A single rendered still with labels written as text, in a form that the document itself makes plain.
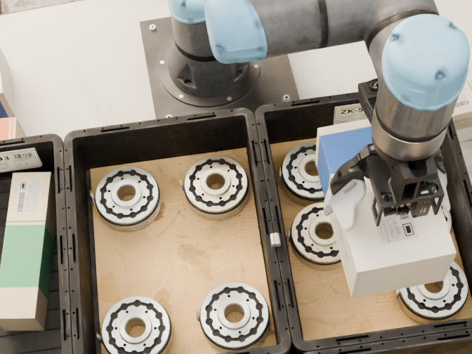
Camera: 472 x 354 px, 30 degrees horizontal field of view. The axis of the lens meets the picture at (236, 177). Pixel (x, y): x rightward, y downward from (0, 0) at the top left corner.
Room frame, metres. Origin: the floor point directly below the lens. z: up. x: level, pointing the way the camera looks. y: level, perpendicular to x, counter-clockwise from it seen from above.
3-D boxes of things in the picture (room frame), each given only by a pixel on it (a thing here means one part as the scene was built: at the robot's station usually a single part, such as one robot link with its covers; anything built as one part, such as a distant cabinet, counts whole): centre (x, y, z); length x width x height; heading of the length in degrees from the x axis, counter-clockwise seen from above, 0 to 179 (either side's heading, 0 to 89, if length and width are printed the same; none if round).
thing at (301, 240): (0.54, -0.13, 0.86); 0.10 x 0.10 x 0.01
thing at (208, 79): (0.95, 0.03, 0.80); 0.15 x 0.15 x 0.10
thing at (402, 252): (0.47, -0.18, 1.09); 0.20 x 0.12 x 0.09; 6
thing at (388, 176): (0.44, -0.18, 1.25); 0.09 x 0.08 x 0.12; 6
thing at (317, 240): (0.54, -0.13, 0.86); 0.05 x 0.05 x 0.01
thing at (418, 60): (0.45, -0.18, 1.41); 0.09 x 0.08 x 0.11; 6
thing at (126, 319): (0.41, 0.17, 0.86); 0.05 x 0.05 x 0.01
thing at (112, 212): (0.64, 0.17, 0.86); 0.10 x 0.10 x 0.01
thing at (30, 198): (0.56, 0.33, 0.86); 0.24 x 0.06 x 0.06; 175
